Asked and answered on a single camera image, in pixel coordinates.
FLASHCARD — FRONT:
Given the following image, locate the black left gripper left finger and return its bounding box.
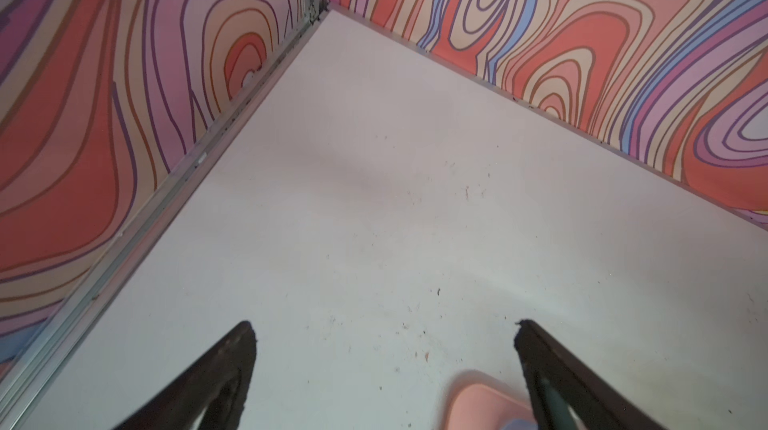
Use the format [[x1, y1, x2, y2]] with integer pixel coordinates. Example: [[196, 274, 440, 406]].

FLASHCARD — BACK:
[[117, 321, 257, 429]]

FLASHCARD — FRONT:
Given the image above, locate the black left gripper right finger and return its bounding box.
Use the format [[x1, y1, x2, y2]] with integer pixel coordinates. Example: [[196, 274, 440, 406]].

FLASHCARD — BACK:
[[514, 319, 663, 430]]

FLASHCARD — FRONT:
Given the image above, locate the pink plastic tray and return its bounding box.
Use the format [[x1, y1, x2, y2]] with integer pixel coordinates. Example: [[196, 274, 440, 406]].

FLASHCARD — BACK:
[[442, 383, 538, 430]]

